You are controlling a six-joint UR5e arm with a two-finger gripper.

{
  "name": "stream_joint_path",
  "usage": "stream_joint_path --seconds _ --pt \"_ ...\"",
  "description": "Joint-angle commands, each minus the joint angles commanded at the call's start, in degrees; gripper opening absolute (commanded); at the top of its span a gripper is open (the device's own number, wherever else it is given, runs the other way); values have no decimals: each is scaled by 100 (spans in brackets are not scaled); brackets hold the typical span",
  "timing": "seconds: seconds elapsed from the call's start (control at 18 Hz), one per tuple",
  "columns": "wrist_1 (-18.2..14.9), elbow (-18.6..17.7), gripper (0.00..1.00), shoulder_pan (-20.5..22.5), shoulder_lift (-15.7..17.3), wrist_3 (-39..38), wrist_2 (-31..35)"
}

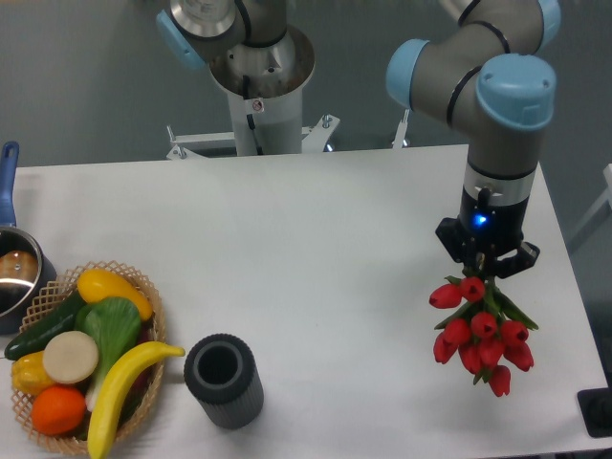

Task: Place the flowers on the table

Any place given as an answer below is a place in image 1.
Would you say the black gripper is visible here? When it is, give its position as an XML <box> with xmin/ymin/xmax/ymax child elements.
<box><xmin>435</xmin><ymin>177</ymin><xmax>540</xmax><ymax>278</ymax></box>

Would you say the red tulip bouquet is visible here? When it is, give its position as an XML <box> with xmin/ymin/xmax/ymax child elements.
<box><xmin>428</xmin><ymin>268</ymin><xmax>538</xmax><ymax>397</ymax></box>

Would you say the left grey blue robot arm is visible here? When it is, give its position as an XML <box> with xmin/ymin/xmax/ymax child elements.
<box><xmin>156</xmin><ymin>1</ymin><xmax>560</xmax><ymax>278</ymax></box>

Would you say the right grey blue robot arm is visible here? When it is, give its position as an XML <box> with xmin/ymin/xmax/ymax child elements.
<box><xmin>385</xmin><ymin>1</ymin><xmax>561</xmax><ymax>276</ymax></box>

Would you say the black device at edge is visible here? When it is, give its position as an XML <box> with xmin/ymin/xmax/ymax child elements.
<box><xmin>578</xmin><ymin>387</ymin><xmax>611</xmax><ymax>438</ymax></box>

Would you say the dark grey ribbed vase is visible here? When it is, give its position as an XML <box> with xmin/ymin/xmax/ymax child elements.
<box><xmin>184</xmin><ymin>334</ymin><xmax>265</xmax><ymax>430</ymax></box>

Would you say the woven wicker basket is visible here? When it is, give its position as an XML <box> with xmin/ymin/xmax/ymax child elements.
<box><xmin>11</xmin><ymin>261</ymin><xmax>166</xmax><ymax>455</ymax></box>

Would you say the green bok choy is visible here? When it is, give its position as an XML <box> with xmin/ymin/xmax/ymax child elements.
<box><xmin>75</xmin><ymin>296</ymin><xmax>142</xmax><ymax>412</ymax></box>

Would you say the yellow squash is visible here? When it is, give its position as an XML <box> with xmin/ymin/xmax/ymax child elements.
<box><xmin>76</xmin><ymin>269</ymin><xmax>153</xmax><ymax>322</ymax></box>

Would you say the yellow banana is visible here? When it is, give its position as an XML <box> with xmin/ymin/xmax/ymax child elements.
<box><xmin>87</xmin><ymin>341</ymin><xmax>186</xmax><ymax>459</ymax></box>

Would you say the beige round disc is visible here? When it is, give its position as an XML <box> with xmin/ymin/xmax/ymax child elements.
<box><xmin>42</xmin><ymin>331</ymin><xmax>98</xmax><ymax>384</ymax></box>

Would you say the orange fruit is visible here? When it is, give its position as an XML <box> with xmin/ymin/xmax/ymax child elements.
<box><xmin>31</xmin><ymin>385</ymin><xmax>86</xmax><ymax>436</ymax></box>

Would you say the dark green cucumber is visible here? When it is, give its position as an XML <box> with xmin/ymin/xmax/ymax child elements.
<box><xmin>4</xmin><ymin>291</ymin><xmax>86</xmax><ymax>361</ymax></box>

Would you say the yellow bell pepper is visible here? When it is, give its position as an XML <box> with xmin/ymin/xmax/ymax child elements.
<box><xmin>11</xmin><ymin>351</ymin><xmax>55</xmax><ymax>396</ymax></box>

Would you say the white frame at right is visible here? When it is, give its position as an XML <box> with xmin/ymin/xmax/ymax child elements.
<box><xmin>566</xmin><ymin>164</ymin><xmax>611</xmax><ymax>254</ymax></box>

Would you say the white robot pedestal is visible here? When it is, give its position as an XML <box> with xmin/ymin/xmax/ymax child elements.
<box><xmin>167</xmin><ymin>25</ymin><xmax>340</xmax><ymax>160</ymax></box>

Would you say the blue handled steel pot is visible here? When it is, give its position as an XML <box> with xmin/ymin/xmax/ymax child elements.
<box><xmin>1</xmin><ymin>142</ymin><xmax>56</xmax><ymax>336</ymax></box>

